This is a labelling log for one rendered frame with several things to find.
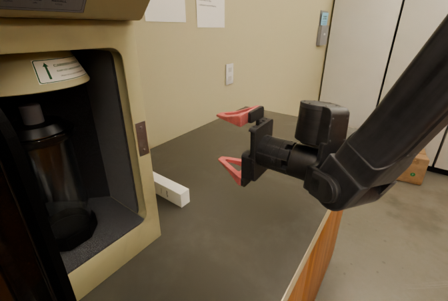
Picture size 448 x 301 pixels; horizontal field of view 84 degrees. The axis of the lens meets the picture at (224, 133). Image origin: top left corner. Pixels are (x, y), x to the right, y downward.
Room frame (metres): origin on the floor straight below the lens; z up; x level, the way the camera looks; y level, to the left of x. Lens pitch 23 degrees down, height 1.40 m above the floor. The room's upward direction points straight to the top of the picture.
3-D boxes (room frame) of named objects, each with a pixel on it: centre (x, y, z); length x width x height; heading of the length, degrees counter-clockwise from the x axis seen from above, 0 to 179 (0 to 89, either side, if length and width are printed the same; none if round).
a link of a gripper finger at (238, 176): (0.43, -0.03, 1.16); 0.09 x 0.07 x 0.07; 54
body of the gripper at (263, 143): (0.38, -0.09, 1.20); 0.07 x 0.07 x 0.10; 54
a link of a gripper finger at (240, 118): (0.42, -0.03, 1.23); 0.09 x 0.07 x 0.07; 54
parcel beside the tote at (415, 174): (2.22, -1.80, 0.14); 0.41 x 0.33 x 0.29; 60
